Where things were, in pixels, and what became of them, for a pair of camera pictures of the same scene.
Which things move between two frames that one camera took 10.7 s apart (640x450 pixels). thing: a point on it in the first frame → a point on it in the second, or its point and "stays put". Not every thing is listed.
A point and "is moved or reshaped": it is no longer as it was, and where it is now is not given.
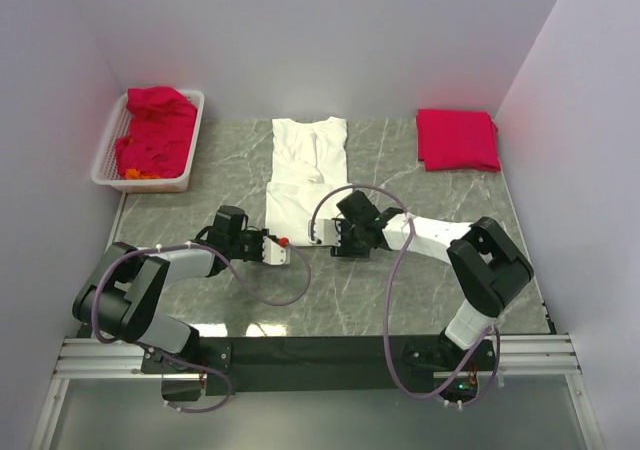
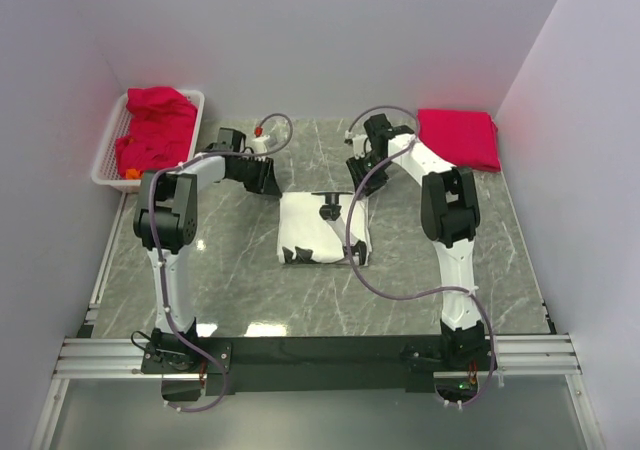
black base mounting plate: x=324 y=364 stays put
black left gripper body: x=248 y=245 → x=251 y=172
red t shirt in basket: x=163 y=124 stays put
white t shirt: x=308 y=176 is moved or reshaped
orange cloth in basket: x=133 y=173 stays put
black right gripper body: x=352 y=244 → x=361 y=167
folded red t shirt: x=454 y=140 stays put
